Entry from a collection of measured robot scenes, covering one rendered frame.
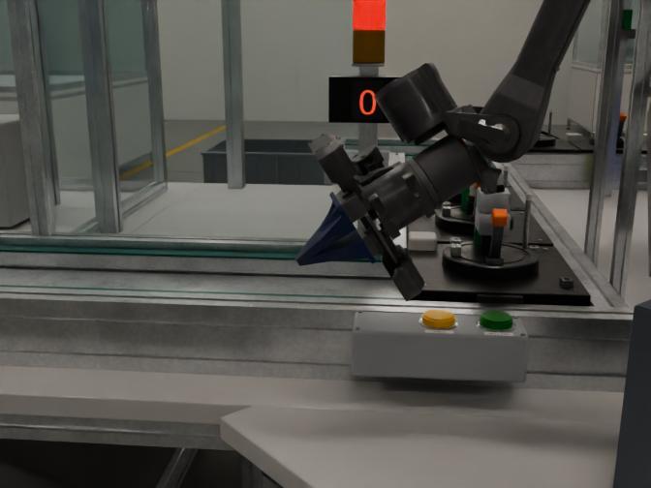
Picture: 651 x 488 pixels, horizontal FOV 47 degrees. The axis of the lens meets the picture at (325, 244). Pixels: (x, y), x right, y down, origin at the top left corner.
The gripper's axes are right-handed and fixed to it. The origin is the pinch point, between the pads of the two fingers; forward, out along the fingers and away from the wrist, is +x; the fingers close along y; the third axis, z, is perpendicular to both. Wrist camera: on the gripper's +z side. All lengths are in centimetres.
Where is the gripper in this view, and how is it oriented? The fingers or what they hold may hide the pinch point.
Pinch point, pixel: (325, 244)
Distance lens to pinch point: 77.7
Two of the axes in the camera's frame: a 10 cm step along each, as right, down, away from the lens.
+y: -5.1, -7.8, -3.6
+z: -1.5, -3.3, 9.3
